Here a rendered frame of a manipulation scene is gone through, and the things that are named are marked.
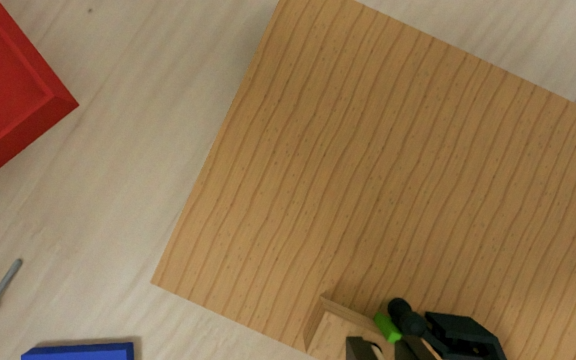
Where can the small light wooden block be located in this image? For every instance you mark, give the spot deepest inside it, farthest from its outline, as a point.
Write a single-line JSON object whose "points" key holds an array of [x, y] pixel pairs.
{"points": [[329, 324]]}

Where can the flat wooden board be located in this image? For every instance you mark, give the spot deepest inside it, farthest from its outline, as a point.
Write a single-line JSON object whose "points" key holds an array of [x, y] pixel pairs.
{"points": [[363, 160]]}

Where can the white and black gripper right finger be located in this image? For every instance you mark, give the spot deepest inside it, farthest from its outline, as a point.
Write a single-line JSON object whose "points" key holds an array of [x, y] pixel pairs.
{"points": [[412, 348]]}

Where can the red shallow tray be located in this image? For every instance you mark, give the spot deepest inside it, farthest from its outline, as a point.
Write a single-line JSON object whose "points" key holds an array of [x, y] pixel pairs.
{"points": [[40, 104]]}

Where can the light wooden dowel pin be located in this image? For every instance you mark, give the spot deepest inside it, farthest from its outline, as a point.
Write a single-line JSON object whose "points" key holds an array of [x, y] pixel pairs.
{"points": [[378, 353]]}

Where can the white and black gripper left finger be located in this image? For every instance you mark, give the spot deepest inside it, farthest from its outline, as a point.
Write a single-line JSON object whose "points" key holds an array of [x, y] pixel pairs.
{"points": [[358, 349]]}

